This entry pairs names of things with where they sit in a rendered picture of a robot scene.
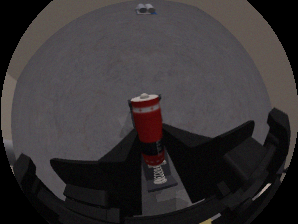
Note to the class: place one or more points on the red cylindrical battery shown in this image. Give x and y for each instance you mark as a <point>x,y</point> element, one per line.
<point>147,116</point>

